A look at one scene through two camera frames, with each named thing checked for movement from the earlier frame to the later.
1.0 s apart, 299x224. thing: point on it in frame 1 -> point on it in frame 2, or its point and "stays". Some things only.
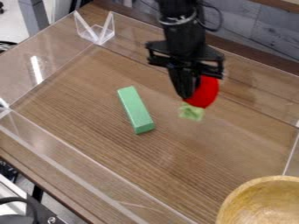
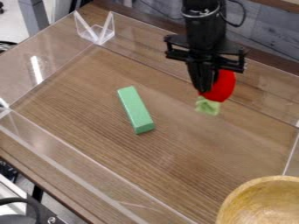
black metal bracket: (41, 213) stays
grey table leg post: (34, 15) stays
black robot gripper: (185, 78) -> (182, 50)
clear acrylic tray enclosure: (94, 133) stays
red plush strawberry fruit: (193, 107) -> (220, 92)
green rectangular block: (141, 117) stays
